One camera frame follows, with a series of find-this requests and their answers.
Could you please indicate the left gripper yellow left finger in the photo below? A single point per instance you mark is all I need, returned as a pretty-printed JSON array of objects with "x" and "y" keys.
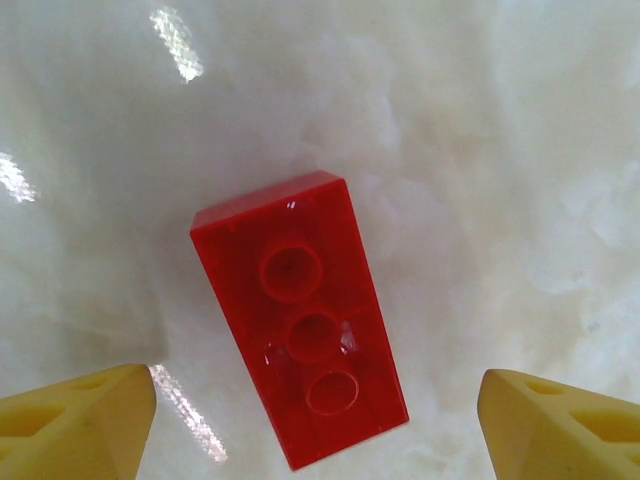
[{"x": 75, "y": 435}]

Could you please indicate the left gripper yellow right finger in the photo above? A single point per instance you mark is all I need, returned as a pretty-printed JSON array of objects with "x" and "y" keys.
[{"x": 565, "y": 435}]

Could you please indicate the long red lego brick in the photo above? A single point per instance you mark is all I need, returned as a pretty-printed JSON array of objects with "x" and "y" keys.
[{"x": 300, "y": 300}]

